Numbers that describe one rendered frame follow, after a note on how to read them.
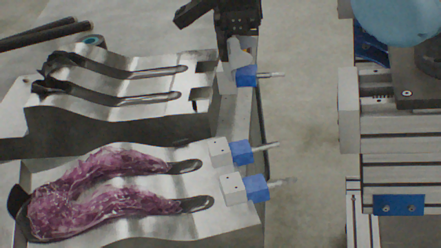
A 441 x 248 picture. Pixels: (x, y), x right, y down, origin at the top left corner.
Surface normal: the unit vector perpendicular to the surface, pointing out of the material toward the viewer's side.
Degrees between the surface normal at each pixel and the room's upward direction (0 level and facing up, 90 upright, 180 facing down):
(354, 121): 90
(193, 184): 0
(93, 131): 90
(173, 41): 0
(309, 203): 1
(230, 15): 90
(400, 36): 97
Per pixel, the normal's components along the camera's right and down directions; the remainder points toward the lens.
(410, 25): -0.70, 0.58
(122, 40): -0.15, -0.81
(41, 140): -0.09, 0.58
